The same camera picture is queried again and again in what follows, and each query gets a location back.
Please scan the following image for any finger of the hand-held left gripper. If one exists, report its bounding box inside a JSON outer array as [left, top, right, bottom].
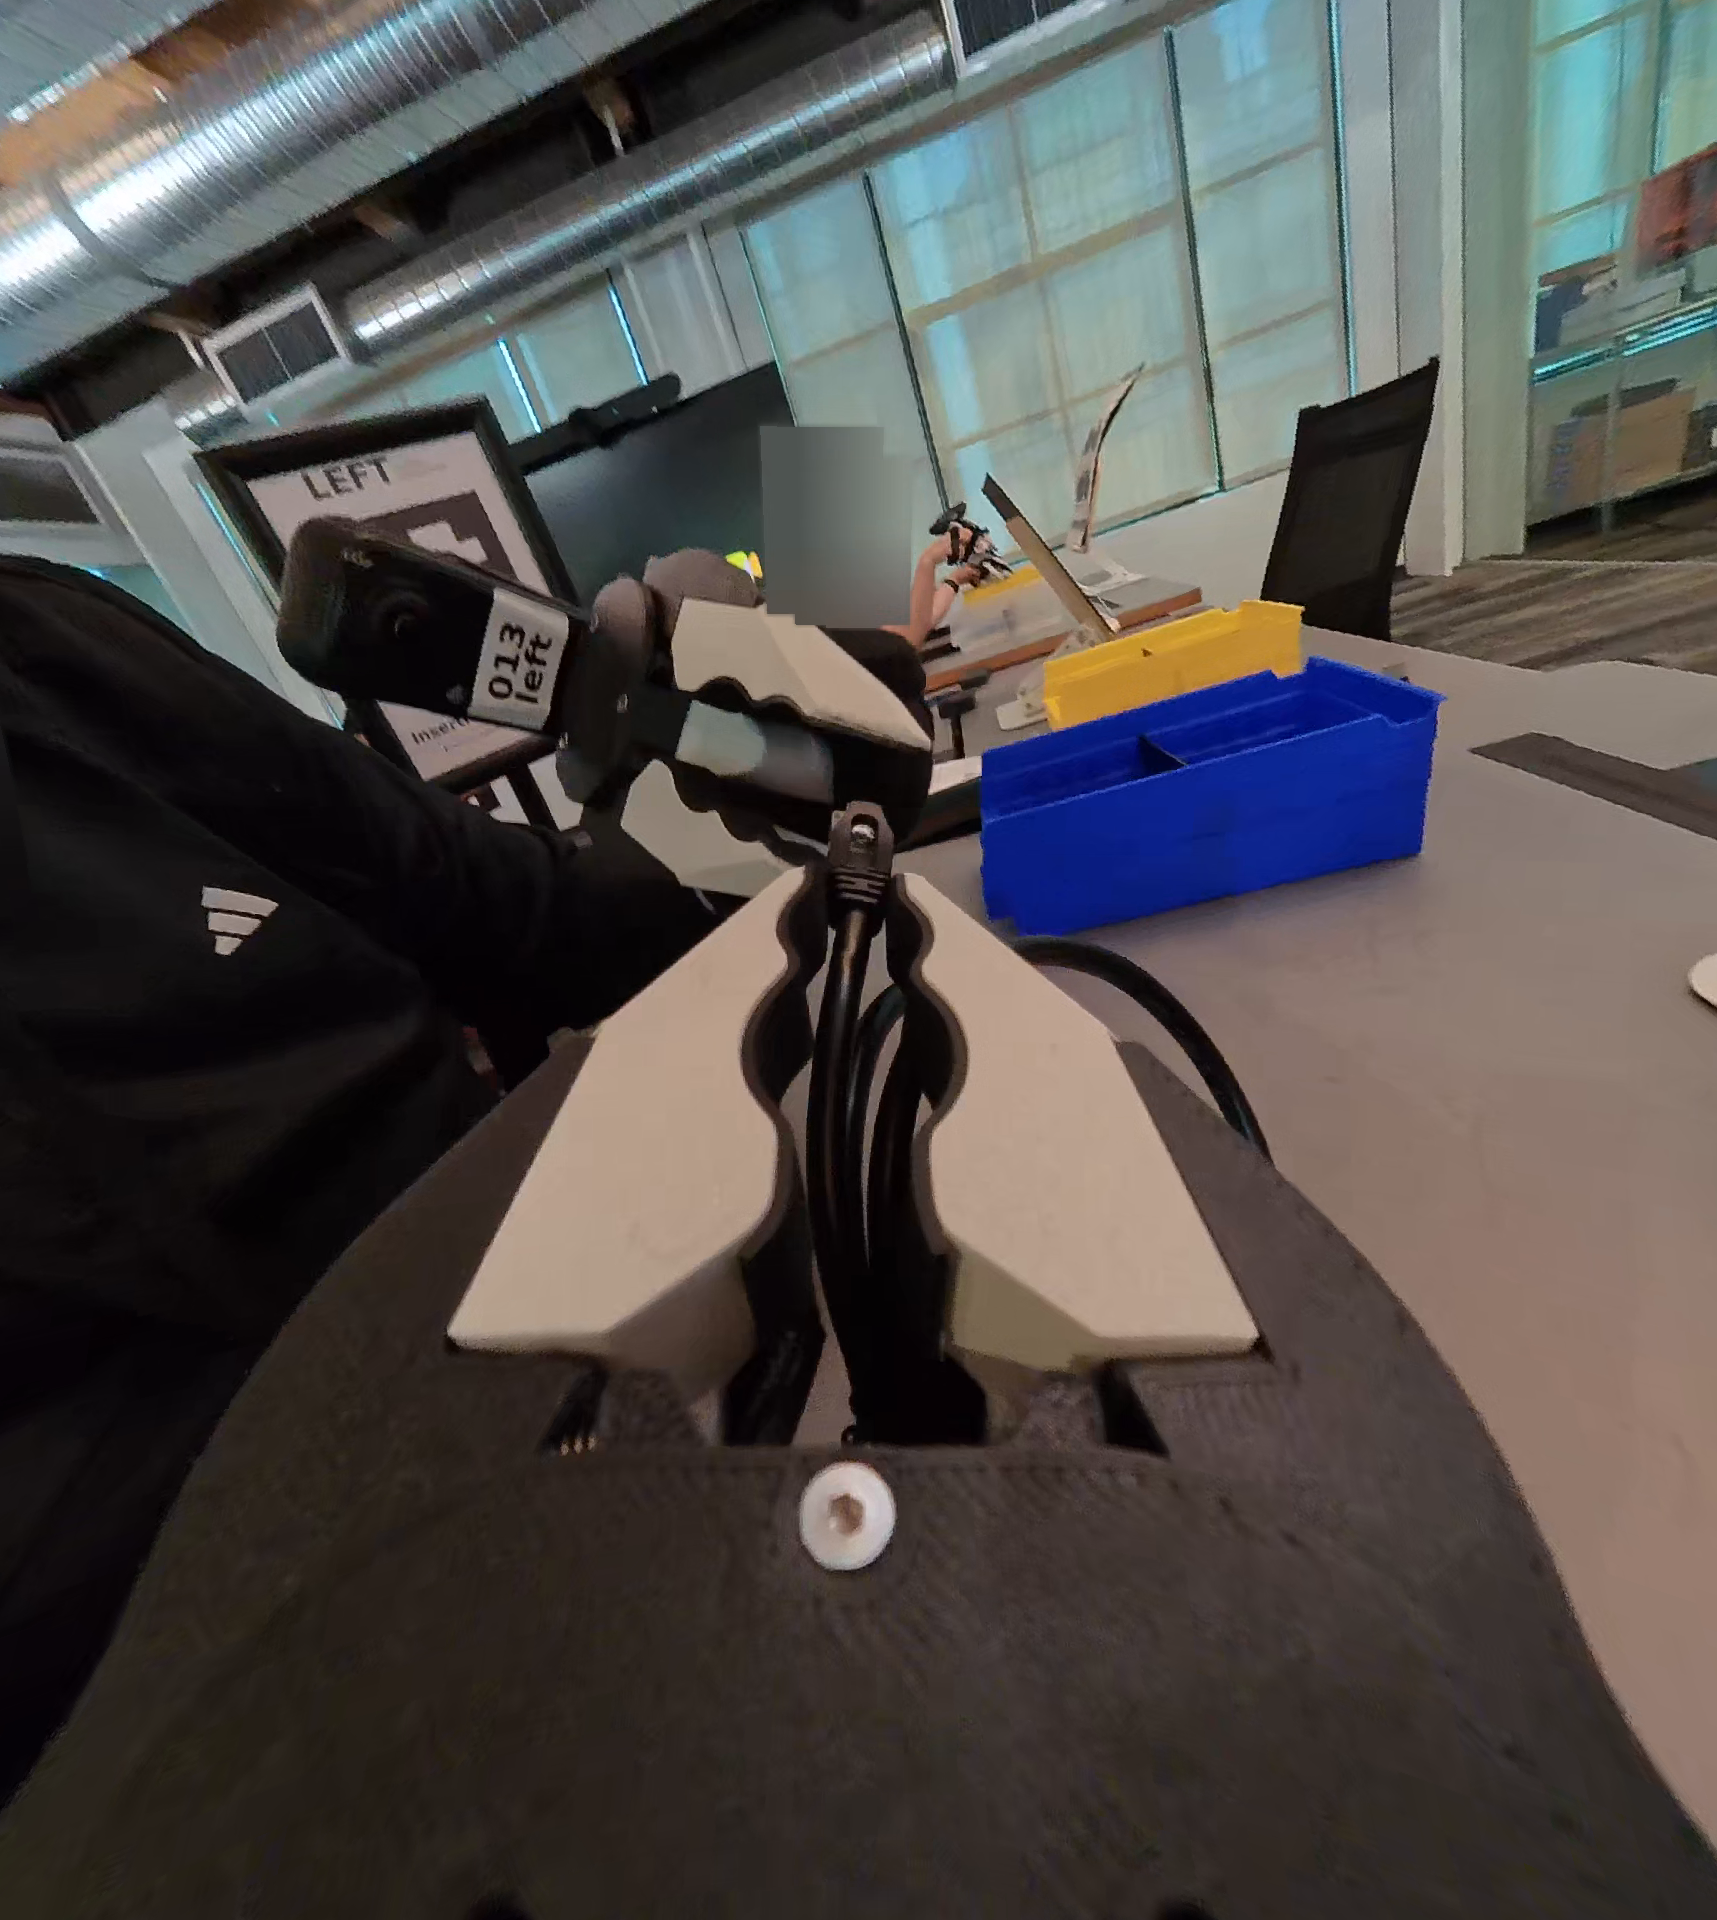
[[668, 597, 937, 755], [675, 707, 841, 822]]

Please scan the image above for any blue plastic bin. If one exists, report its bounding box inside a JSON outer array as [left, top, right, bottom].
[[978, 656, 1443, 922]]

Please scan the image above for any black screen panel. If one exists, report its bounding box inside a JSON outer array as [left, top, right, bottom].
[[520, 362, 798, 604]]

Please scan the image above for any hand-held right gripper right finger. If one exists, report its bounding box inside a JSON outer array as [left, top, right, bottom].
[[887, 874, 1261, 1370]]

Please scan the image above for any black office chair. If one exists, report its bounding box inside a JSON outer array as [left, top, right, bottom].
[[1258, 357, 1440, 645]]

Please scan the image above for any person's left forearm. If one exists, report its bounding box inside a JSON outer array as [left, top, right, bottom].
[[197, 682, 741, 1097]]

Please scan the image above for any slanted panel stand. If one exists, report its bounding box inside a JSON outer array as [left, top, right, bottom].
[[981, 470, 1144, 640]]

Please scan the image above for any yellow plastic bin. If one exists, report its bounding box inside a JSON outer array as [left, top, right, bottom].
[[1040, 600, 1305, 733]]

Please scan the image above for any metal shelf with boxes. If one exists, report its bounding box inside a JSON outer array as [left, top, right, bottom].
[[1524, 105, 1717, 513]]

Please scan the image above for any black cable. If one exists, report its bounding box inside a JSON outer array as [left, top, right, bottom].
[[719, 802, 1272, 1450]]

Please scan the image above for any wooden task board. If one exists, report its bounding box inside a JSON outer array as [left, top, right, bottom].
[[947, 575, 1203, 659]]

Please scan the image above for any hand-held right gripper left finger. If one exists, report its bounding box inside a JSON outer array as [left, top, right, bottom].
[[445, 868, 819, 1404]]

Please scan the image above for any silver ventilation duct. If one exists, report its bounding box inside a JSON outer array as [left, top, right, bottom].
[[338, 112, 981, 357], [0, 0, 956, 382]]

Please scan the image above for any printed paper strip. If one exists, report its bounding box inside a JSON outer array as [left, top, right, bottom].
[[1075, 364, 1149, 547]]

